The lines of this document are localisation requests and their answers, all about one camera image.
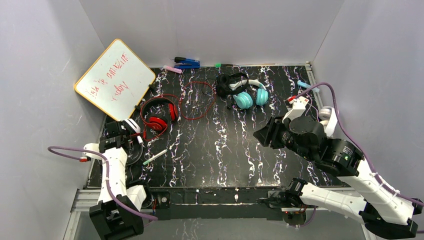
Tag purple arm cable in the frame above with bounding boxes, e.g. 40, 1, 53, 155
47, 146, 159, 222
287, 82, 424, 234

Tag green capped marker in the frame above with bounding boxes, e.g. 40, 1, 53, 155
214, 63, 237, 68

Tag blue stapler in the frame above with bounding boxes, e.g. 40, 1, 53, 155
173, 56, 201, 70

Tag black and white headphones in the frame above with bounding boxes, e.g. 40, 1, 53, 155
122, 118, 144, 166

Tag white green capped pen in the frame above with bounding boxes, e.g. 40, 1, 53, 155
142, 149, 168, 166

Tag white beige headphones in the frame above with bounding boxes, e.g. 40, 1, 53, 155
318, 106, 338, 137

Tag light blue marker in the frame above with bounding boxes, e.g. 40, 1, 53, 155
297, 80, 320, 93

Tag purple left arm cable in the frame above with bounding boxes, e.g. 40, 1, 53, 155
47, 146, 159, 222

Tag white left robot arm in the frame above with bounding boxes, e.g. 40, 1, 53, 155
84, 118, 147, 240

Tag pink marker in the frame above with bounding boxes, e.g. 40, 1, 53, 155
163, 65, 183, 74

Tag teal headphones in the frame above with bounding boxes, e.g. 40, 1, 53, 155
215, 72, 269, 110

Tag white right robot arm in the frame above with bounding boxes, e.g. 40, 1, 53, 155
253, 116, 424, 240

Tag yellow framed whiteboard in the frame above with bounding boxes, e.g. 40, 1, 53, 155
74, 39, 156, 121

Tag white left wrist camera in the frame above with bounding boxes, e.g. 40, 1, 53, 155
83, 143, 102, 160

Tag red headphones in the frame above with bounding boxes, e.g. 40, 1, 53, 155
140, 81, 218, 143

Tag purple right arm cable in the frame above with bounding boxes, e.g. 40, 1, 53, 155
287, 82, 424, 234

